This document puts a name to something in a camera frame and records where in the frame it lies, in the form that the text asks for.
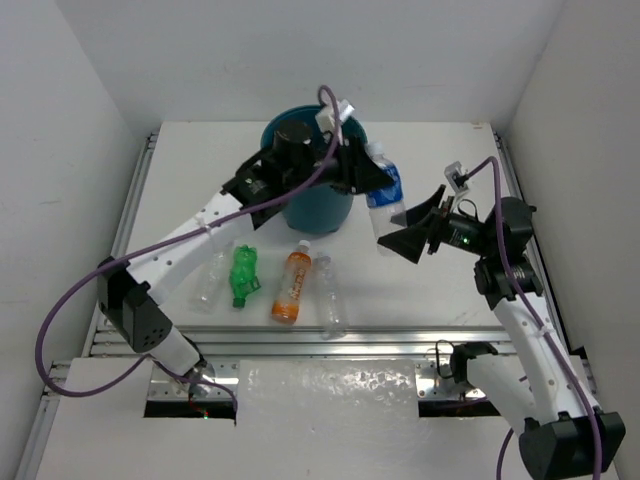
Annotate orange bottle in row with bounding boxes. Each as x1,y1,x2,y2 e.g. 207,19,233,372
271,240,312,325

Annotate aluminium table frame rails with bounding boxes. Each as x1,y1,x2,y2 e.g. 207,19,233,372
14,127,599,471

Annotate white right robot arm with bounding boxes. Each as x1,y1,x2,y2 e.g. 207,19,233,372
378,189,626,479

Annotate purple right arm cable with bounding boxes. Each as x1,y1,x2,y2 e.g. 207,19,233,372
467,156,609,480

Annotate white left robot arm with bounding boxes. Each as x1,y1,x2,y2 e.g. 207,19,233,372
97,120,392,382

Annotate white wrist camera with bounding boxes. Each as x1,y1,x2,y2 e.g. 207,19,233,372
315,99,355,132
444,162,470,196

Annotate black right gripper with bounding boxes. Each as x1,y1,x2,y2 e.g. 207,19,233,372
378,184,495,262

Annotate clear bottle far left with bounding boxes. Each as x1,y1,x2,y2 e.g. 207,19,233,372
189,250,229,314

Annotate teal plastic bin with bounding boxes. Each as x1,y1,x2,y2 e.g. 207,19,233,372
260,105,354,235

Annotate clear bottle white cap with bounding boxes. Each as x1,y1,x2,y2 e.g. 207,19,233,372
313,251,349,339

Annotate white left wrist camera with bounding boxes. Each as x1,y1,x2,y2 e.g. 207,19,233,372
315,99,355,132

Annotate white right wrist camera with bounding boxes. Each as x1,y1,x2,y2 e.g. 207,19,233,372
444,162,470,196

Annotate crushed green plastic bottle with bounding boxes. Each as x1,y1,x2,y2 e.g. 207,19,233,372
229,245,261,309

